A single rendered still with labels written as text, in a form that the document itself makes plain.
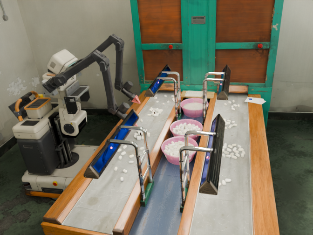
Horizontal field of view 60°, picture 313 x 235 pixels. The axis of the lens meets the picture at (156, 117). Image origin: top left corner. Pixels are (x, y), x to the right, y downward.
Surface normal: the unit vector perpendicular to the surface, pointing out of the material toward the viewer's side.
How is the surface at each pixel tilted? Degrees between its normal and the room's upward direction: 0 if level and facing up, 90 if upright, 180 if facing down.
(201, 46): 90
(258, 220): 0
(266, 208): 0
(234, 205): 0
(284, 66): 90
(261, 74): 90
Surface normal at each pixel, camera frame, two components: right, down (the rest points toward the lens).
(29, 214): -0.07, -0.88
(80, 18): -0.19, 0.47
